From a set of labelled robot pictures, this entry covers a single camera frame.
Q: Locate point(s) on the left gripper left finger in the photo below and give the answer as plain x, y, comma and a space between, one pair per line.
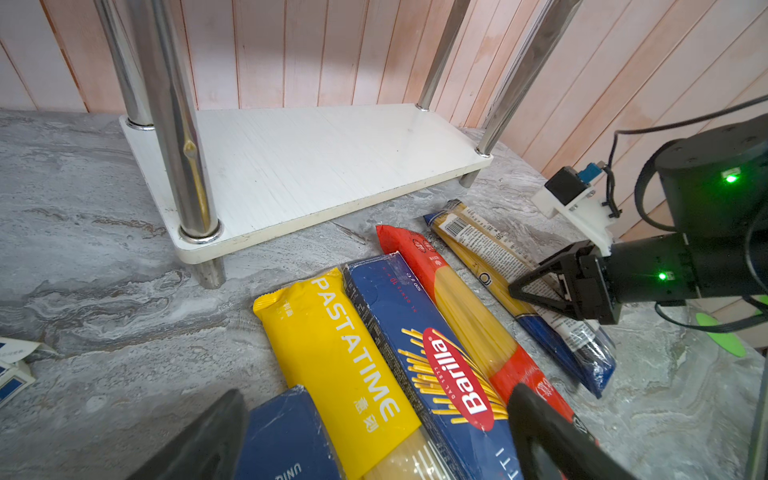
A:
208, 448

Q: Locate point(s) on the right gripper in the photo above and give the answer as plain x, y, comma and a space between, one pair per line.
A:
577, 274

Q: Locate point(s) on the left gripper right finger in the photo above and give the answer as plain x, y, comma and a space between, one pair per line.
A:
549, 447

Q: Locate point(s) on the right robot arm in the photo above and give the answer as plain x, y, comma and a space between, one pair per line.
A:
715, 183

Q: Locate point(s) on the white two-tier shelf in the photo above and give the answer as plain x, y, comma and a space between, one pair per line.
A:
226, 180

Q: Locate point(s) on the red spaghetti bag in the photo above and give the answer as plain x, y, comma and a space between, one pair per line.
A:
490, 346

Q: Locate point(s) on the blue Barilla spaghetti box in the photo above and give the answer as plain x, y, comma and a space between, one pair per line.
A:
464, 417

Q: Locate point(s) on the blue Barilla rigatoni box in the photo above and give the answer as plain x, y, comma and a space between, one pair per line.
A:
287, 439

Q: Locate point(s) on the clear blue spaghetti bag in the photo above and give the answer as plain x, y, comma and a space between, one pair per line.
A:
582, 348

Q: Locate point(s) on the yellow Pastatime spaghetti bag left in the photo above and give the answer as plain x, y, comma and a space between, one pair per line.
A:
322, 344

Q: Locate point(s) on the green round object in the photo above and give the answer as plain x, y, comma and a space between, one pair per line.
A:
719, 311

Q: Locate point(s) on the small card on floor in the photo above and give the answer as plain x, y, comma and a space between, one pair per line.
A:
15, 373

